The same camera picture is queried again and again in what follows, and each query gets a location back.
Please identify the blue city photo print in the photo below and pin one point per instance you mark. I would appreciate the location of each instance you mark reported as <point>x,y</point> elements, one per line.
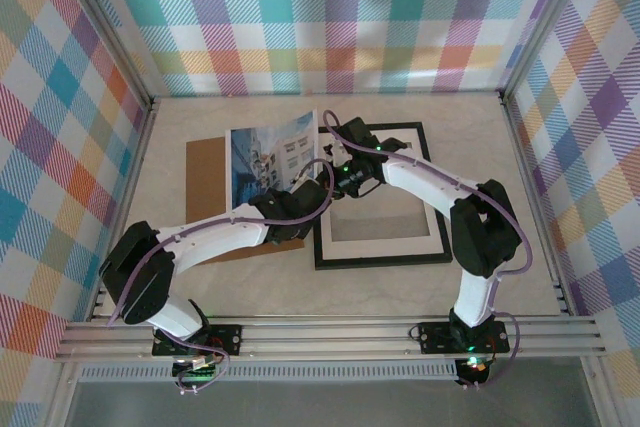
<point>275,157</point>

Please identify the brown fibreboard backing board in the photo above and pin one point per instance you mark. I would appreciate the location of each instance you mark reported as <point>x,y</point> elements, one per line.
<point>207,182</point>

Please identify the black wooden picture frame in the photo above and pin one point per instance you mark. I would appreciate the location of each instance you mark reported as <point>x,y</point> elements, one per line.
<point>380,264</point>

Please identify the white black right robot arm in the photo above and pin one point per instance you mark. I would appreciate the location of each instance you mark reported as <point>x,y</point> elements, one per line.
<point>425,182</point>

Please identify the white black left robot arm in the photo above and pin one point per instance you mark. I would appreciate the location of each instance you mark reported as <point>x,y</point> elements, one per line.
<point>220,237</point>

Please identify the controller board with green light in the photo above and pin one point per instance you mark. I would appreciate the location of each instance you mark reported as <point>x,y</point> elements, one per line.
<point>474,366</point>
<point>197,371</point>

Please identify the aluminium mounting rail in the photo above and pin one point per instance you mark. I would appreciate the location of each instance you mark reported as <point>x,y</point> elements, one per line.
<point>325,339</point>

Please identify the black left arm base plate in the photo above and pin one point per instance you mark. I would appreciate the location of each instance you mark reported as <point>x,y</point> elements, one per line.
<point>227,336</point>

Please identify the aluminium side rail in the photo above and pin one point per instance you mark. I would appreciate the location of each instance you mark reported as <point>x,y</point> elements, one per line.
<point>540,207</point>
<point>125,197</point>

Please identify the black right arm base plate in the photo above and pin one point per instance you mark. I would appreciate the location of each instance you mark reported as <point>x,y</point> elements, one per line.
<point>435,336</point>

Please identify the aluminium corner post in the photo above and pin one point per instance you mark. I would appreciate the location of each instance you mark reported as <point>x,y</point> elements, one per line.
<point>100,22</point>
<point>550,12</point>

